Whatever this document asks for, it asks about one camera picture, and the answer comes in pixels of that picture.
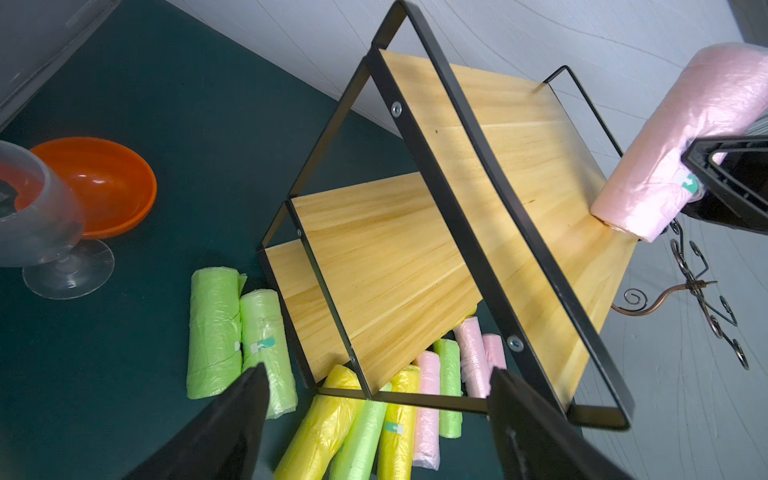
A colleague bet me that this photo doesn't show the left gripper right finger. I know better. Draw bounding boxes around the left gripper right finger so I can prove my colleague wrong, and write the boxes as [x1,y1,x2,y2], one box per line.
[487,369,630,479]

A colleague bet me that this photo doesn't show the orange plastic bowl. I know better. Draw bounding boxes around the orange plastic bowl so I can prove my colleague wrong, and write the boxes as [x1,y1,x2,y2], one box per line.
[31,137,158,240]

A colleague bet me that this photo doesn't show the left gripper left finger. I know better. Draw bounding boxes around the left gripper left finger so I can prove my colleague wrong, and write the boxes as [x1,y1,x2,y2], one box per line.
[126,364,270,479]

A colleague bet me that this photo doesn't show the yellow roll front left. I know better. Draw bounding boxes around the yellow roll front left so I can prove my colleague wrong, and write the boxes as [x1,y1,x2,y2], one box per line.
[273,394,363,480]

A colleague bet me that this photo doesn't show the green roll front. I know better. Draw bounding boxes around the green roll front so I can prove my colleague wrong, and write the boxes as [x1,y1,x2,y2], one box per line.
[329,400,388,480]

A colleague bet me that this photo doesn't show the clear plastic goblet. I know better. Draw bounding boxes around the clear plastic goblet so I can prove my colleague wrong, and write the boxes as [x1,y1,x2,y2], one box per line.
[1,141,115,300]

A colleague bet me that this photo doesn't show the yellow roll front middle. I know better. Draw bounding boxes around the yellow roll front middle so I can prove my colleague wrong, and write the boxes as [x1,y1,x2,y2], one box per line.
[377,365,420,479]

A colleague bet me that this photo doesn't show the pink roll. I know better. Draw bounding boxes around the pink roll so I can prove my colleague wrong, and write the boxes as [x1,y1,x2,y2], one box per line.
[590,43,767,242]
[482,333,507,373]
[412,351,440,471]
[454,316,490,399]

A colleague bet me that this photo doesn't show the green roll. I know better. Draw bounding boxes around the green roll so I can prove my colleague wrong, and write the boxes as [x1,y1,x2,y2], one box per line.
[186,267,247,400]
[433,339,463,439]
[329,400,388,480]
[240,289,298,419]

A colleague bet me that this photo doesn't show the copper wire jewelry stand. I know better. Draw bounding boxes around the copper wire jewelry stand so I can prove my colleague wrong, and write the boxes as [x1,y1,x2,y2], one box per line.
[611,220,750,371]

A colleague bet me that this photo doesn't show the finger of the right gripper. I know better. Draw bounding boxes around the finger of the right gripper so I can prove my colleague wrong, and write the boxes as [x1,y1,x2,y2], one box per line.
[682,135,767,235]

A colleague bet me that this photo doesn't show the pink roll front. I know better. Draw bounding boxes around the pink roll front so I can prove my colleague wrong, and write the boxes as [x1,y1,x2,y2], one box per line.
[412,351,440,471]

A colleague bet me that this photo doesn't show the green roll beside shelf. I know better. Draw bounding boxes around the green roll beside shelf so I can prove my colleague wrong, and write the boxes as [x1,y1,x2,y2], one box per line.
[240,289,298,419]

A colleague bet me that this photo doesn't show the yellow roll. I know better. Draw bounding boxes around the yellow roll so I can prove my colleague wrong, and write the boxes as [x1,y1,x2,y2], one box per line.
[377,365,420,479]
[273,394,363,480]

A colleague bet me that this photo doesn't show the wooden three-tier shelf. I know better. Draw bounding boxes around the wooden three-tier shelf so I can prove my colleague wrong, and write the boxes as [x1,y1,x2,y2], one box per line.
[258,1,636,431]

